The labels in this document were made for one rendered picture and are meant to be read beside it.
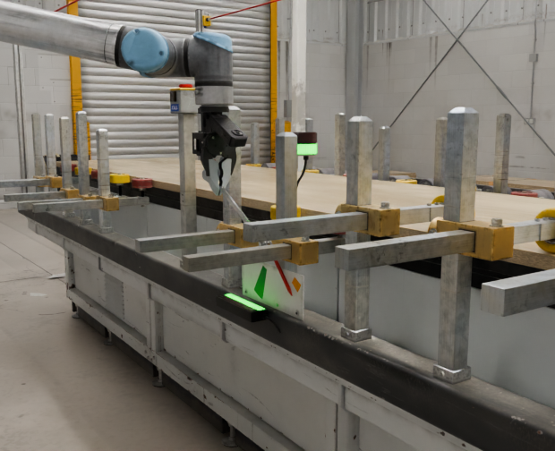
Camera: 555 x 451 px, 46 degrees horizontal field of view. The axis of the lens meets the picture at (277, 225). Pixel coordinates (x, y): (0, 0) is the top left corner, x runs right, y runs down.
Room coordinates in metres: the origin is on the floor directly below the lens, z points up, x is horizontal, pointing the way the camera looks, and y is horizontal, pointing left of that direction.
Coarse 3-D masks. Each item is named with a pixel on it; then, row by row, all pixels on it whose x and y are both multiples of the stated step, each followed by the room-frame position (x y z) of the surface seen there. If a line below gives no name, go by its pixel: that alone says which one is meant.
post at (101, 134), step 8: (96, 136) 2.53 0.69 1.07; (104, 136) 2.51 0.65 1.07; (104, 144) 2.51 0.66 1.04; (104, 152) 2.51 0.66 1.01; (104, 160) 2.51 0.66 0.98; (104, 168) 2.51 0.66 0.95; (104, 176) 2.51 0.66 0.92; (104, 184) 2.51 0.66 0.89; (104, 192) 2.50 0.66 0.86; (104, 216) 2.50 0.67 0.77; (104, 224) 2.50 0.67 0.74
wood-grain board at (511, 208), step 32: (96, 160) 3.83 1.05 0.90; (128, 160) 3.83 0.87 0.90; (160, 160) 3.83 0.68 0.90; (256, 192) 2.11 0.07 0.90; (320, 192) 2.11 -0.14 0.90; (384, 192) 2.11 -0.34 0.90; (416, 192) 2.11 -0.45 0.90; (480, 192) 2.11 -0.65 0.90; (416, 224) 1.46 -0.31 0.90; (544, 256) 1.13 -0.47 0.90
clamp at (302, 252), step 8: (280, 240) 1.45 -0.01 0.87; (288, 240) 1.43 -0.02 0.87; (296, 240) 1.42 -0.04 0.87; (312, 240) 1.42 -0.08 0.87; (296, 248) 1.40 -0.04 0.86; (304, 248) 1.40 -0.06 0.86; (312, 248) 1.41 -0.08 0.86; (296, 256) 1.40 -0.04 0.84; (304, 256) 1.40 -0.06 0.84; (312, 256) 1.41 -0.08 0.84; (296, 264) 1.40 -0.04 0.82; (304, 264) 1.40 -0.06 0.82
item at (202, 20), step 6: (198, 12) 4.20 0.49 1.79; (204, 12) 4.23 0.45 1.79; (198, 18) 4.20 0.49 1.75; (204, 18) 4.20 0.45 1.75; (198, 24) 4.20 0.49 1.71; (204, 24) 4.20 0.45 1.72; (210, 24) 4.23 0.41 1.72; (198, 30) 4.20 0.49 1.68; (198, 114) 4.22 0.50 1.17; (198, 120) 4.22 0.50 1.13; (198, 126) 4.22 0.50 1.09; (198, 156) 4.23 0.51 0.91
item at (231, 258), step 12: (324, 240) 1.48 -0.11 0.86; (336, 240) 1.49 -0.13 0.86; (216, 252) 1.34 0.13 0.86; (228, 252) 1.34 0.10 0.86; (240, 252) 1.35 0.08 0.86; (252, 252) 1.36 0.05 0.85; (264, 252) 1.38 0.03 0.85; (276, 252) 1.40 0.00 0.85; (288, 252) 1.42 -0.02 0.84; (324, 252) 1.47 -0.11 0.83; (192, 264) 1.29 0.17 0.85; (204, 264) 1.30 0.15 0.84; (216, 264) 1.32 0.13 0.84; (228, 264) 1.33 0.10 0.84; (240, 264) 1.35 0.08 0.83
